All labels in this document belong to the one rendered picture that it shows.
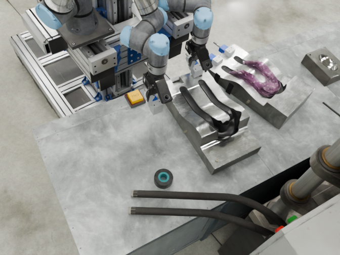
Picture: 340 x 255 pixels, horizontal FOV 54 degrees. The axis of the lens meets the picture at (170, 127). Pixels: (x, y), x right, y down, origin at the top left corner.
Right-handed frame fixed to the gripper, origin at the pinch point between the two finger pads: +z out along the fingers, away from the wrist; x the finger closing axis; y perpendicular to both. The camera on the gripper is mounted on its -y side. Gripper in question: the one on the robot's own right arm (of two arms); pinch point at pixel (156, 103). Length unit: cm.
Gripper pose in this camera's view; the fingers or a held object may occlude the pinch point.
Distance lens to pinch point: 147.5
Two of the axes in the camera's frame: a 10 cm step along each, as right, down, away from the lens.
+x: -8.7, 3.6, -3.4
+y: -4.8, -7.6, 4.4
